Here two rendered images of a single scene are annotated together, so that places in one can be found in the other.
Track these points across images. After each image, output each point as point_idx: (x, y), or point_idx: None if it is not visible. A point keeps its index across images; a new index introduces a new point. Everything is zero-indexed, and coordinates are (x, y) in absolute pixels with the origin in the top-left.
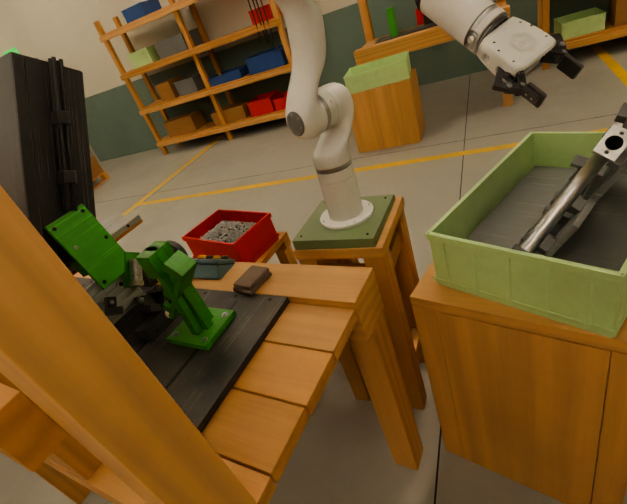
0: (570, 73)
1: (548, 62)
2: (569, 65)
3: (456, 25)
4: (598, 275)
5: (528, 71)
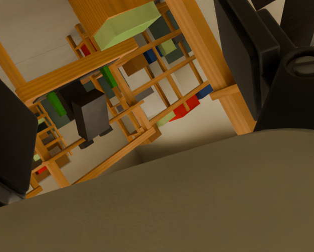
0: (222, 24)
1: (261, 115)
2: (236, 69)
3: None
4: None
5: (108, 195)
